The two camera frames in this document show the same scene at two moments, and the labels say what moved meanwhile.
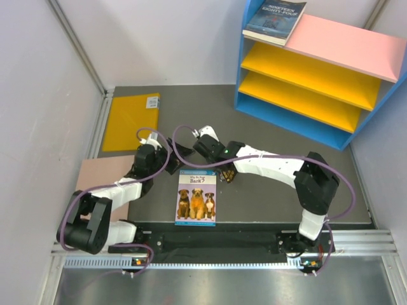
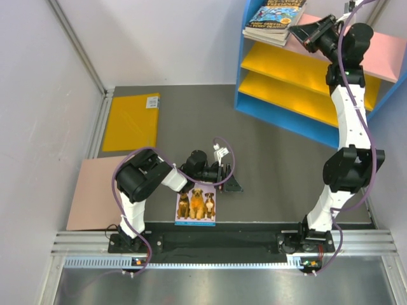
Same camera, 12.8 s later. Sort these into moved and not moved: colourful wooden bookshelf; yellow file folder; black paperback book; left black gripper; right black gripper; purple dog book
Moved: right black gripper; left black gripper; black paperback book
Not moved: purple dog book; yellow file folder; colourful wooden bookshelf
